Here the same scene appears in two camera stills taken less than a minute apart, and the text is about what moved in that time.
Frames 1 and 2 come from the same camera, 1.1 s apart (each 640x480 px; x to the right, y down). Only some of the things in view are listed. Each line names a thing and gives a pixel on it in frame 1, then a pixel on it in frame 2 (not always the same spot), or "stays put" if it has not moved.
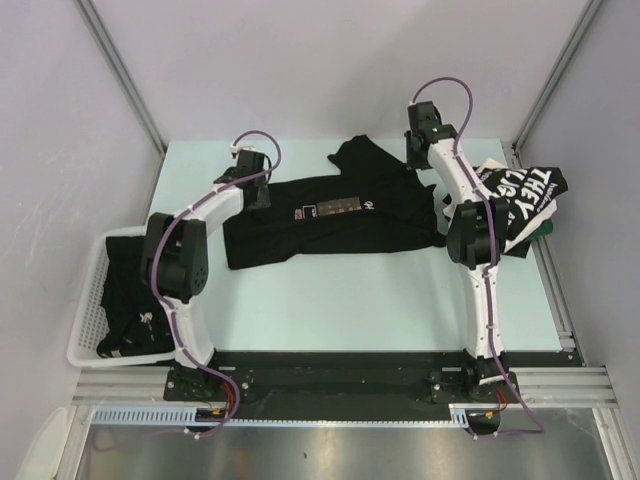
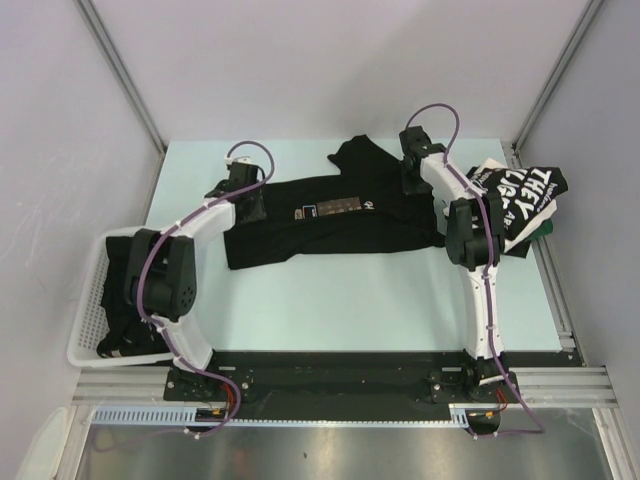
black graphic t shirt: (368, 202) stays put
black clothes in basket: (137, 322) stays put
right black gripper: (412, 162) → (411, 189)
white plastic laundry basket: (90, 313) stays put
